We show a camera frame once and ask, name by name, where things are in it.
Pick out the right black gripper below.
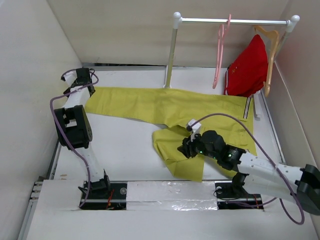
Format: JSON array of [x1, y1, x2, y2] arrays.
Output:
[[176, 130, 219, 160]]

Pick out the yellow-green trousers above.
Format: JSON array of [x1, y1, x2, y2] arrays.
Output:
[[85, 87, 257, 182]]

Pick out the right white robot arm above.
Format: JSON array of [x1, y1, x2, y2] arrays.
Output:
[[177, 130, 320, 216]]

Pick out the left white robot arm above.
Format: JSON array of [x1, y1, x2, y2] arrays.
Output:
[[50, 67, 112, 199]]

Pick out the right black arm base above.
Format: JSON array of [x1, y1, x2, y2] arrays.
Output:
[[213, 173, 264, 210]]

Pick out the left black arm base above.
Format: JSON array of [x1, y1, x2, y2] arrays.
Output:
[[78, 175, 128, 211]]

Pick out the red shorts on hanger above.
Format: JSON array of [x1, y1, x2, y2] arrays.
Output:
[[224, 34, 268, 97]]

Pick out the pink plastic clothes hanger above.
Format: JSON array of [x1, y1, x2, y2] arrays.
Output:
[[212, 13, 232, 89]]

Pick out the wooden clothes hanger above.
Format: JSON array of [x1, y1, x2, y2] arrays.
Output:
[[253, 25, 280, 97]]

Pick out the white metal clothes rack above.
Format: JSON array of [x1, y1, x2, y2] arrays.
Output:
[[162, 11, 301, 121]]

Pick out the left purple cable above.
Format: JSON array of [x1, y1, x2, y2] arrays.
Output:
[[49, 70, 100, 208]]

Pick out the purple cable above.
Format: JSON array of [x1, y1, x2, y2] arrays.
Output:
[[49, 70, 100, 208], [192, 113, 306, 225]]

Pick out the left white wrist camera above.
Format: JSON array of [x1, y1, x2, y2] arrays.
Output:
[[60, 70, 77, 83]]

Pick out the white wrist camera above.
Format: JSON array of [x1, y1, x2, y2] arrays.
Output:
[[60, 70, 77, 83], [186, 119, 202, 142]]

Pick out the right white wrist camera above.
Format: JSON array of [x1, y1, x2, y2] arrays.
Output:
[[186, 119, 202, 142]]

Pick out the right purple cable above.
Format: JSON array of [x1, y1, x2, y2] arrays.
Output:
[[192, 113, 306, 225]]

